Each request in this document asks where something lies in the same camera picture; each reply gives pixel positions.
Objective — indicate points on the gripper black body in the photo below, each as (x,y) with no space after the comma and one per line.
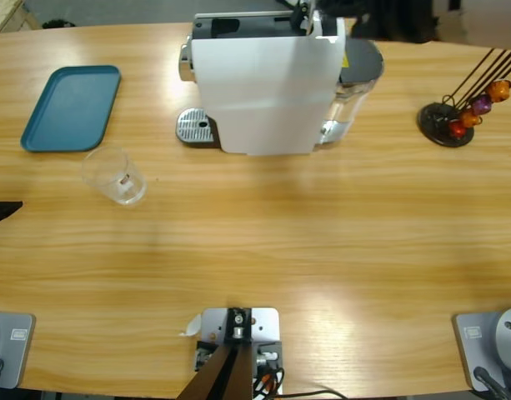
(392,21)

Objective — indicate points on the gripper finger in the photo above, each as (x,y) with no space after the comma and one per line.
(1,210)
(338,7)

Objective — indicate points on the white capsule coffee machine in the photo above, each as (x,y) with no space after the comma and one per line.
(263,83)

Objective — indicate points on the clear glass cup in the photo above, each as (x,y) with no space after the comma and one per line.
(113,183)

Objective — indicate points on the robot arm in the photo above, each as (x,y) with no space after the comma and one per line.
(13,346)
(480,333)

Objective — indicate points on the purple coffee capsule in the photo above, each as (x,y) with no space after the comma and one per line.
(482,104)

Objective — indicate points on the orange coffee capsule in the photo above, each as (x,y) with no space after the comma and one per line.
(499,90)
(471,118)

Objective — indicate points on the red coffee capsule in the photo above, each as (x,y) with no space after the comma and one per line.
(457,130)

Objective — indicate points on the clear water tank dark lid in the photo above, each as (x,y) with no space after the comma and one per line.
(359,62)

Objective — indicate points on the black capsule holder stand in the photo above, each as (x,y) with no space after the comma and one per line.
(434,118)

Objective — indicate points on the teal plastic tray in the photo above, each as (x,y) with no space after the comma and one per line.
(71,108)

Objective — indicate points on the metal drip tray grille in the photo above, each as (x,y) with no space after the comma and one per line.
(192,125)

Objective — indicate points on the black floor object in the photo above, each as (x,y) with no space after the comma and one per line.
(57,23)

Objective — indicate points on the white tape piece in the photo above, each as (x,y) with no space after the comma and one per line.
(193,325)

